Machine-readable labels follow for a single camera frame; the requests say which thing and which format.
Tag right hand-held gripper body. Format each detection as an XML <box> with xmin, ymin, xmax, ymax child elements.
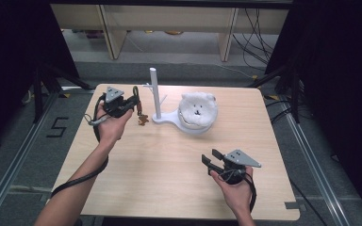
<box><xmin>215</xmin><ymin>149</ymin><xmax>262</xmax><ymax>186</ymax></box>

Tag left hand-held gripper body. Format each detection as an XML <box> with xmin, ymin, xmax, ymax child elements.
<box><xmin>103</xmin><ymin>87</ymin><xmax>132</xmax><ymax>120</ymax></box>

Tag small brown figurine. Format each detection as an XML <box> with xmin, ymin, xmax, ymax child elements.
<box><xmin>132</xmin><ymin>85</ymin><xmax>150</xmax><ymax>127</ymax></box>

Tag person's left hand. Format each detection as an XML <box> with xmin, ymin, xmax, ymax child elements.
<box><xmin>95</xmin><ymin>102</ymin><xmax>135</xmax><ymax>147</ymax></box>

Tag person's right hand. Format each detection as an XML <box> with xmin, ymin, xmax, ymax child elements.
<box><xmin>209</xmin><ymin>167</ymin><xmax>255</xmax><ymax>218</ymax></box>

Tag white key stand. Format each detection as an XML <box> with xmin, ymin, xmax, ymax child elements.
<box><xmin>142</xmin><ymin>67</ymin><xmax>217</xmax><ymax>137</ymax></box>

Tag white plush bear pouch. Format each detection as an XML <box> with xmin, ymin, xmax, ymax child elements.
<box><xmin>177</xmin><ymin>90</ymin><xmax>219</xmax><ymax>130</ymax></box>

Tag black metal stand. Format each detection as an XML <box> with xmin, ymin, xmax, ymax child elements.
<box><xmin>32</xmin><ymin>63</ymin><xmax>92</xmax><ymax>124</ymax></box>
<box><xmin>247</xmin><ymin>65</ymin><xmax>302</xmax><ymax>124</ymax></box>

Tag light wooden shelf unit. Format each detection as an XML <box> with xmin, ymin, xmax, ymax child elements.
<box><xmin>50</xmin><ymin>3</ymin><xmax>290</xmax><ymax>62</ymax></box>

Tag black curtain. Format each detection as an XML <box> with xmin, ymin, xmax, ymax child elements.
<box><xmin>264</xmin><ymin>0</ymin><xmax>362</xmax><ymax>218</ymax></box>
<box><xmin>0</xmin><ymin>0</ymin><xmax>80</xmax><ymax>155</ymax></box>

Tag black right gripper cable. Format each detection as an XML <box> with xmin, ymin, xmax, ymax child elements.
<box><xmin>217</xmin><ymin>169</ymin><xmax>258</xmax><ymax>213</ymax></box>

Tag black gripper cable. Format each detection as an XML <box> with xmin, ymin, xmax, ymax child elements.
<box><xmin>50</xmin><ymin>93</ymin><xmax>110</xmax><ymax>199</ymax></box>
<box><xmin>217</xmin><ymin>169</ymin><xmax>258</xmax><ymax>213</ymax></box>

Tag aluminium floor rail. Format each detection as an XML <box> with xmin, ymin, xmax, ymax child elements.
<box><xmin>283</xmin><ymin>109</ymin><xmax>353</xmax><ymax>226</ymax></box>
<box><xmin>0</xmin><ymin>91</ymin><xmax>59</xmax><ymax>226</ymax></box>

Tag white floor cable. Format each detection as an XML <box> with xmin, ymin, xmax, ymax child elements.
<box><xmin>214</xmin><ymin>62</ymin><xmax>256</xmax><ymax>80</ymax></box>

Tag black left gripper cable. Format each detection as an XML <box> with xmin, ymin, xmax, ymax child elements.
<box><xmin>50</xmin><ymin>93</ymin><xmax>110</xmax><ymax>199</ymax></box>

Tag black floor cables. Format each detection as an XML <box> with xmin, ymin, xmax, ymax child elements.
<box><xmin>231</xmin><ymin>8</ymin><xmax>281</xmax><ymax>72</ymax></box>

